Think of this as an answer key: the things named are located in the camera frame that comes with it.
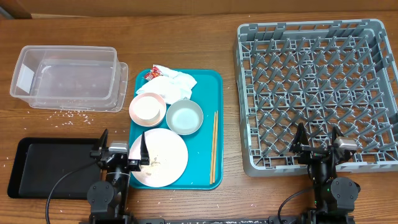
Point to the white napkin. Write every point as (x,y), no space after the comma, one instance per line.
(171,86)

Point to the white cup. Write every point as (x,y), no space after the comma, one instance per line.
(146,108)

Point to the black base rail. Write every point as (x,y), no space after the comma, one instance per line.
(269,220)

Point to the large pink plate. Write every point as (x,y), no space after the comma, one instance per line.
(168,156)

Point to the small pink bowl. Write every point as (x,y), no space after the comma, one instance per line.
(162,107)

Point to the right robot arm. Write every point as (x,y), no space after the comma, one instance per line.
(334,196)

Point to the grey bowl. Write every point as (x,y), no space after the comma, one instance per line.
(184,117)

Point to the red sauce packet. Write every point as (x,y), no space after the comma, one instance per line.
(153,73)

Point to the grey dishwasher rack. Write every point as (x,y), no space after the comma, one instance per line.
(320,74)

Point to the black rectangular tray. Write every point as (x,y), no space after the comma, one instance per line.
(40,162)

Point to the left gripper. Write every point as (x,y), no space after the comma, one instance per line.
(143,153)

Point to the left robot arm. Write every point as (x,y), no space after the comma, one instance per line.
(108,197)

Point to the clear plastic bin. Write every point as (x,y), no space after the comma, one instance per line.
(70,77)

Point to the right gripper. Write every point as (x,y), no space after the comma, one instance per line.
(311,152)

